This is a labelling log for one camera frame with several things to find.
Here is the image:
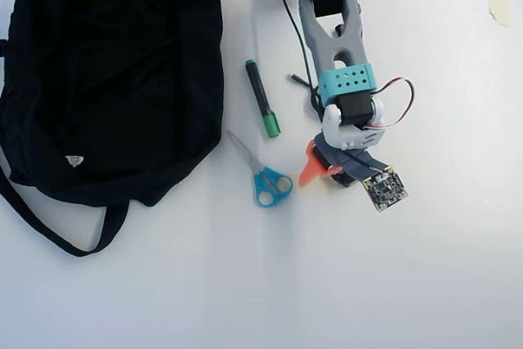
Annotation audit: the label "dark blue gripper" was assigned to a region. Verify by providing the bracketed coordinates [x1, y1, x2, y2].
[298, 134, 394, 189]

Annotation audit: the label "black AXA bike light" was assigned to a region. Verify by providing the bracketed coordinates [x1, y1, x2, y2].
[330, 172, 364, 190]

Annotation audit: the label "black fabric bag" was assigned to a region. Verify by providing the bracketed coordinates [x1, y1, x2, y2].
[0, 0, 226, 258]

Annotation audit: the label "wide masking tape strip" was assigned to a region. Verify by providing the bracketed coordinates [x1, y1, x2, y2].
[293, 172, 340, 197]

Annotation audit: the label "black marker with green cap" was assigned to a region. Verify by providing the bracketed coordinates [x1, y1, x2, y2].
[244, 59, 282, 140]

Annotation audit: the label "torn masking tape strip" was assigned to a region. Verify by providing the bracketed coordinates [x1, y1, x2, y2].
[488, 0, 512, 27]

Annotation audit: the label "blue handled scissors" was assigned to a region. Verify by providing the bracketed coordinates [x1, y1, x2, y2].
[226, 129, 294, 208]

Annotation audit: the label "bare camera circuit board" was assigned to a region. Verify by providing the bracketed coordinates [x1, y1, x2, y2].
[361, 164, 410, 214]

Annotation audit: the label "black braided USB cable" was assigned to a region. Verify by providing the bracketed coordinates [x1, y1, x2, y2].
[286, 73, 326, 122]

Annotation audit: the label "red white servo wire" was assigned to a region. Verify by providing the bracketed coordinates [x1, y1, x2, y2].
[367, 76, 415, 130]

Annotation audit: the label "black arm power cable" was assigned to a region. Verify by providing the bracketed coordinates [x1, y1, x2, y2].
[272, 0, 320, 99]

